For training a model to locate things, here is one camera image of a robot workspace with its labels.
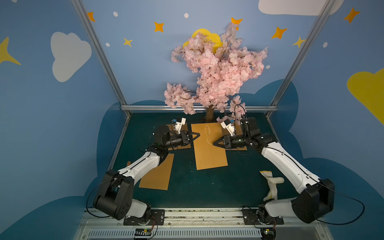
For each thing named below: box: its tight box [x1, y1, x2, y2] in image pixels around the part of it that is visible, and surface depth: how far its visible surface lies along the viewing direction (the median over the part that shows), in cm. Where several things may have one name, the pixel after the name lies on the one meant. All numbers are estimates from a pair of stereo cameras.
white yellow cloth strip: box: [259, 170, 285, 201], surface depth 80 cm
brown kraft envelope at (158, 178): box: [139, 153, 175, 191], surface depth 87 cm
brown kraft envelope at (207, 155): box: [191, 122, 229, 171], surface depth 77 cm
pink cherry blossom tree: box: [164, 22, 268, 123], surface depth 78 cm
